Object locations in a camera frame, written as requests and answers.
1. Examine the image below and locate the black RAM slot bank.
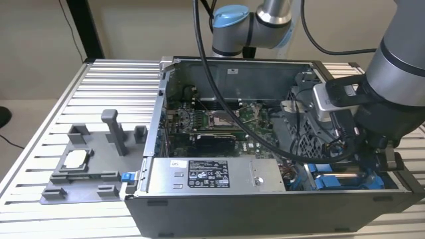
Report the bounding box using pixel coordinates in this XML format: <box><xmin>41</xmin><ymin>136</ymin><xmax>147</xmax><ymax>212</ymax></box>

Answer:
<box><xmin>171</xmin><ymin>127</ymin><xmax>249</xmax><ymax>138</ymax></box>
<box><xmin>192</xmin><ymin>98</ymin><xmax>261</xmax><ymax>111</ymax></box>

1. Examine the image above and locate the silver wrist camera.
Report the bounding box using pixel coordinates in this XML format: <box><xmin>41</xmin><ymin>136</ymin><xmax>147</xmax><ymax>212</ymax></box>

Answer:
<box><xmin>312</xmin><ymin>83</ymin><xmax>361</xmax><ymax>120</ymax></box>

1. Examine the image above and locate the CPU socket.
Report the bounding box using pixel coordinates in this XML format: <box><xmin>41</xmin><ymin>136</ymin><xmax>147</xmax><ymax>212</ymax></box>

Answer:
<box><xmin>207</xmin><ymin>111</ymin><xmax>243</xmax><ymax>130</ymax></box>

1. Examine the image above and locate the black round base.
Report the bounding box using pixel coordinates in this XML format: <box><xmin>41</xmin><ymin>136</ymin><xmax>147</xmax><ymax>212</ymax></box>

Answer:
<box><xmin>0</xmin><ymin>106</ymin><xmax>13</xmax><ymax>128</ymax></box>

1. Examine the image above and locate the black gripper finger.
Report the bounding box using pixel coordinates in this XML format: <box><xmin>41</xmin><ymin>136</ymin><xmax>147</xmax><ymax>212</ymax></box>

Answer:
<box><xmin>379</xmin><ymin>145</ymin><xmax>405</xmax><ymax>172</ymax></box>

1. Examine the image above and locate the green motherboard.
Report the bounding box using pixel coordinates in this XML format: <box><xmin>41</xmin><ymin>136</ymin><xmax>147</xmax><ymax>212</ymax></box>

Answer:
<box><xmin>164</xmin><ymin>98</ymin><xmax>283</xmax><ymax>160</ymax></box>

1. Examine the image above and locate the grey parts rack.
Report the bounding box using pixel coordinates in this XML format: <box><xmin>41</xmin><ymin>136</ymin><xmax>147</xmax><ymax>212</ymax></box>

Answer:
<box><xmin>37</xmin><ymin>109</ymin><xmax>149</xmax><ymax>206</ymax></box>

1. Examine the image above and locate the open grey PC case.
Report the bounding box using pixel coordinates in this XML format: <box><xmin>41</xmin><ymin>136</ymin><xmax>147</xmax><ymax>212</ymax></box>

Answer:
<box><xmin>124</xmin><ymin>56</ymin><xmax>425</xmax><ymax>239</ymax></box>

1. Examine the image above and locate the locking lever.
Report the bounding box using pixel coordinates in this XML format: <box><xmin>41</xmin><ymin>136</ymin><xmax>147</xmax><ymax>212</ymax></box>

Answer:
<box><xmin>195</xmin><ymin>97</ymin><xmax>212</xmax><ymax>114</ymax></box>

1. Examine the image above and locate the metal socket cover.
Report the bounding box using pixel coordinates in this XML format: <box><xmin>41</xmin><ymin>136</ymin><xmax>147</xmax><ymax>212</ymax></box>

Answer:
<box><xmin>237</xmin><ymin>102</ymin><xmax>264</xmax><ymax>124</ymax></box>

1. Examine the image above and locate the metal drive cage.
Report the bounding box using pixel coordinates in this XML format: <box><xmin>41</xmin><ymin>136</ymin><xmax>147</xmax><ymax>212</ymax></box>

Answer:
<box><xmin>271</xmin><ymin>71</ymin><xmax>356</xmax><ymax>166</ymax></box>

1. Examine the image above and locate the black graphics card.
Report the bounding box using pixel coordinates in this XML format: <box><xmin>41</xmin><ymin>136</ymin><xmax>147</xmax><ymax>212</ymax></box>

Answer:
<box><xmin>169</xmin><ymin>131</ymin><xmax>249</xmax><ymax>152</ymax></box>

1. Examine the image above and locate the silver power supply unit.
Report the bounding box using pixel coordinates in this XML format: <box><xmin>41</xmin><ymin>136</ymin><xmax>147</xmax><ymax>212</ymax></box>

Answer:
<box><xmin>145</xmin><ymin>157</ymin><xmax>287</xmax><ymax>194</ymax></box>

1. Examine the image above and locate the silver CPU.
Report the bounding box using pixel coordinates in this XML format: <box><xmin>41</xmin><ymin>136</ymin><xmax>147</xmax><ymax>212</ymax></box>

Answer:
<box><xmin>61</xmin><ymin>151</ymin><xmax>89</xmax><ymax>171</ymax></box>

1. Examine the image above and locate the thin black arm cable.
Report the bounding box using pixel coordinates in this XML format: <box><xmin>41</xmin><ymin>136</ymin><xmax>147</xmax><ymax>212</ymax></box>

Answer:
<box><xmin>300</xmin><ymin>0</ymin><xmax>379</xmax><ymax>56</ymax></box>

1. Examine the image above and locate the blue case latch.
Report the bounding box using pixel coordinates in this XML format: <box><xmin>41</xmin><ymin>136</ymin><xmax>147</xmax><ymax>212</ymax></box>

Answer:
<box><xmin>121</xmin><ymin>171</ymin><xmax>139</xmax><ymax>184</ymax></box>

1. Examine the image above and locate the black upright post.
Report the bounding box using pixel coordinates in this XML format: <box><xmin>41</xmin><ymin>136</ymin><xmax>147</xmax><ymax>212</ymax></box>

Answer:
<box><xmin>65</xmin><ymin>0</ymin><xmax>107</xmax><ymax>60</ymax></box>

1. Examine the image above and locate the disk bay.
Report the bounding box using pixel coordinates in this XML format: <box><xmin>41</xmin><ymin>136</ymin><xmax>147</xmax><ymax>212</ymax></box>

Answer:
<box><xmin>304</xmin><ymin>158</ymin><xmax>400</xmax><ymax>192</ymax></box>

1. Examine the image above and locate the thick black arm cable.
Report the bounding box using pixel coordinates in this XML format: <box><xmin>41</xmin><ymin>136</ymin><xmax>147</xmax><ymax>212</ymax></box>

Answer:
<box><xmin>193</xmin><ymin>0</ymin><xmax>361</xmax><ymax>164</ymax></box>

